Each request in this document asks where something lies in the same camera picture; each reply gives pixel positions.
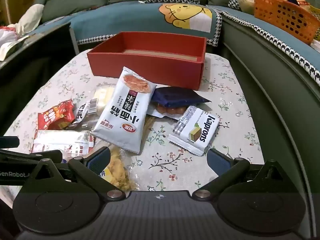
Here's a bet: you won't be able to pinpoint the orange plastic basket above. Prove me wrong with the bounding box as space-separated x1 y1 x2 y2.
251 0 320 46

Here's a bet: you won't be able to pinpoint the black side table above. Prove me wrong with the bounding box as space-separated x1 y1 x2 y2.
0 21 78 85

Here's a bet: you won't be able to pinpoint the green sofa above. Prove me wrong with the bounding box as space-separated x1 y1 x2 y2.
32 0 320 170

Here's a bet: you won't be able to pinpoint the clear sausage packet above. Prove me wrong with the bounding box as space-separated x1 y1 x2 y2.
146 102 190 119

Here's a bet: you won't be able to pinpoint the red cardboard box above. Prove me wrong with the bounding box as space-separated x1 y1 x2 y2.
87 32 207 91

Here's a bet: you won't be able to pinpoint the teal lion print sofa cover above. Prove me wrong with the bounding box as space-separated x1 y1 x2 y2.
29 1 223 47

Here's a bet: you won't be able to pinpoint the dark blue foil packet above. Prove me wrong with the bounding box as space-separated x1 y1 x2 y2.
151 86 212 108

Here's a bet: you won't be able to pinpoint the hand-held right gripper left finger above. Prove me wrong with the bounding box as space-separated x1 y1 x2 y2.
24 146 126 202

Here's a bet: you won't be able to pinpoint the floral tablecloth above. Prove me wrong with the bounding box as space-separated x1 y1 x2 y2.
0 51 265 203

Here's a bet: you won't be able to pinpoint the white wafer packet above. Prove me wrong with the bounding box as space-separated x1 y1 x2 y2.
168 105 220 157

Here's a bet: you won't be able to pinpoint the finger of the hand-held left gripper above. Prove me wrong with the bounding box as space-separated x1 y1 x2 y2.
0 149 63 164
0 136 20 149

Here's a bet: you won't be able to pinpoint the crumpled white and red bags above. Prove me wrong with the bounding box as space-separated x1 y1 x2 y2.
0 25 30 61

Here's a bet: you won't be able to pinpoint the clear bread packet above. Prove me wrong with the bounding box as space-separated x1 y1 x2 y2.
70 84 117 130

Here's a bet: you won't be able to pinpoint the clear yellow snack packet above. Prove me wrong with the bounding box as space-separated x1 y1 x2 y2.
99 145 138 192

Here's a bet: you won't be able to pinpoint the tall white snack packet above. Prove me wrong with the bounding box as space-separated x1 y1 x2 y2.
90 66 157 155

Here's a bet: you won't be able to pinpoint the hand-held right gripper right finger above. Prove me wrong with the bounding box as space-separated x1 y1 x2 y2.
192 147 300 201

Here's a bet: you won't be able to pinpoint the pale white pillow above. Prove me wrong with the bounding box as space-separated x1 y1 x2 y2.
18 4 45 34

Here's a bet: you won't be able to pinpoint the white and red packet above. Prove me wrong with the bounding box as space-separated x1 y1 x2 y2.
30 129 97 161

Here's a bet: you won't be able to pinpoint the small red snack packet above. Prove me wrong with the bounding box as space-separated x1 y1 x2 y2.
37 99 76 130

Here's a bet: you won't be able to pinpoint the teal houndstooth trim sofa cover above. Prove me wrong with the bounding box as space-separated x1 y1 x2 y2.
220 10 320 87

